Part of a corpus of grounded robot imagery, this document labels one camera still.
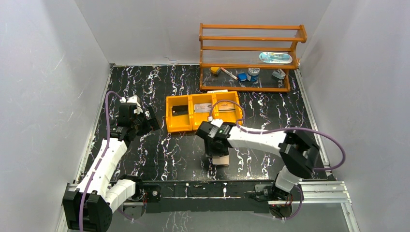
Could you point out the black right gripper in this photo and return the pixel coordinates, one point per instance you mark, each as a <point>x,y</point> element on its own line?
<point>210,151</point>

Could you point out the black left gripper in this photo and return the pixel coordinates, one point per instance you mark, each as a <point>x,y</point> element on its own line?
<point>149,120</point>

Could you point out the beige leather card holder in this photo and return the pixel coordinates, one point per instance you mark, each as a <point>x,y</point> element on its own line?
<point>221,161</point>

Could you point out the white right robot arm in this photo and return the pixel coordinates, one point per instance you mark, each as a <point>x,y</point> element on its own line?
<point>297,150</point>

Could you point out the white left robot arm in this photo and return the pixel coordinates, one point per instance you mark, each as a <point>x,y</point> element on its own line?
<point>91,205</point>

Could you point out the brown card in bin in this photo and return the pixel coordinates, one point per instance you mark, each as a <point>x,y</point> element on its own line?
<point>226,106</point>

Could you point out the silver card in bin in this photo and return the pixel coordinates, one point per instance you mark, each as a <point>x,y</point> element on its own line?
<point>202,107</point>

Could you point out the black card in bin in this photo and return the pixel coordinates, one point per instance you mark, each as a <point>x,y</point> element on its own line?
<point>179,110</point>

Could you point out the right orange bin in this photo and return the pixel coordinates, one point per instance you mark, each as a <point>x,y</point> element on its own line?
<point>230,96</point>

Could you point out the orange bin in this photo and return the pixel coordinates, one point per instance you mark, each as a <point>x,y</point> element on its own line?
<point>178,123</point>
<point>198,118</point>
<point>230,96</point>

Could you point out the middle orange bin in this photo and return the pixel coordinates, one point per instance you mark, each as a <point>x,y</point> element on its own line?
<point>198,118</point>

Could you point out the left orange bin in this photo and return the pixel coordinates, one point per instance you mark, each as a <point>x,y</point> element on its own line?
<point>178,123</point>

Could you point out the white marker pen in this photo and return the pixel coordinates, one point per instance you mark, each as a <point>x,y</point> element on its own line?
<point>229,73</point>

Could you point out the blue small box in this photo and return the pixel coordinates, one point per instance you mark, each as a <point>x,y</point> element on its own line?
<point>242,77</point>

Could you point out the yellow sponge block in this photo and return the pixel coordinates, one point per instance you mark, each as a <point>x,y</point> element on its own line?
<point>215,70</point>

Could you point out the blue white tape roll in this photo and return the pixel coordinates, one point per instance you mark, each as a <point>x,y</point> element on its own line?
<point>253,74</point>

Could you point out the orange wooden shelf rack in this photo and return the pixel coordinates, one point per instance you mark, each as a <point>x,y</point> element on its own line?
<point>237,47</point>

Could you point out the blue packaged item on shelf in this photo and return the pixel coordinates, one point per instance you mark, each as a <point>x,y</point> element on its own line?
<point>275,58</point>

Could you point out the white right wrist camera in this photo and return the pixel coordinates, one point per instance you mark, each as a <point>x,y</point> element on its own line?
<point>216,122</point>

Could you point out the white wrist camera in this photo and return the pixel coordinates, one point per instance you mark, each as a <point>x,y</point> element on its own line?
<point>216,122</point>
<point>133,100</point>

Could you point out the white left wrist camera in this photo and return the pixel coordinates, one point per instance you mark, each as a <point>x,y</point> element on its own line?
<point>133,100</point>

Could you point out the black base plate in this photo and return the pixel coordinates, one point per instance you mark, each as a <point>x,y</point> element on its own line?
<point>217,196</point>

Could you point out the aluminium frame rail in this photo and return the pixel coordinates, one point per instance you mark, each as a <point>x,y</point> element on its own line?
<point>313,191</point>

